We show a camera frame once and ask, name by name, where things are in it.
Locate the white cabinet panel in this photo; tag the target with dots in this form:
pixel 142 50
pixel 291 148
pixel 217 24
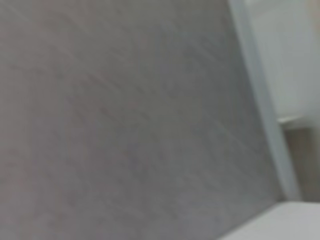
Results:
pixel 287 50

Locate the light grey partition frame strip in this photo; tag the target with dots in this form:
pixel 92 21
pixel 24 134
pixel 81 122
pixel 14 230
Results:
pixel 265 105

